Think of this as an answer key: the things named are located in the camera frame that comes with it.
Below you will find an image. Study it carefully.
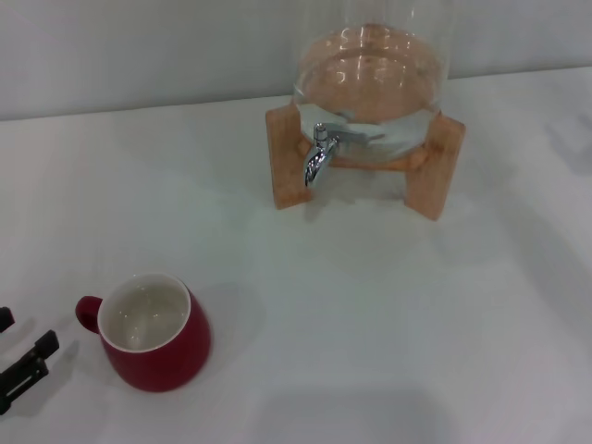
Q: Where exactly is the chrome faucet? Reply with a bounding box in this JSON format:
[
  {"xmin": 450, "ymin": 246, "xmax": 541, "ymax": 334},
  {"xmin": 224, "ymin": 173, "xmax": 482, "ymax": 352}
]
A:
[{"xmin": 302, "ymin": 122, "xmax": 341, "ymax": 189}]

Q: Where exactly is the wooden dispenser stand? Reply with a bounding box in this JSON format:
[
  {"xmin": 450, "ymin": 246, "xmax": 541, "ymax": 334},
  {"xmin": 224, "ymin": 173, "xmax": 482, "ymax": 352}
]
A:
[{"xmin": 265, "ymin": 104, "xmax": 465, "ymax": 224}]

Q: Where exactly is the red ceramic cup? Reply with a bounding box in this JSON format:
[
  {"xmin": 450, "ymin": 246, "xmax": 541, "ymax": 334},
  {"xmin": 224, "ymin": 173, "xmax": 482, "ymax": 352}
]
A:
[{"xmin": 75, "ymin": 272, "xmax": 213, "ymax": 393}]

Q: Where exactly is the glass water dispenser jar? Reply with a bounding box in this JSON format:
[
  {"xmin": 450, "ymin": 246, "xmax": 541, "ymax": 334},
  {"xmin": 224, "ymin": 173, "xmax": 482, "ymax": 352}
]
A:
[{"xmin": 290, "ymin": 0, "xmax": 457, "ymax": 156}]

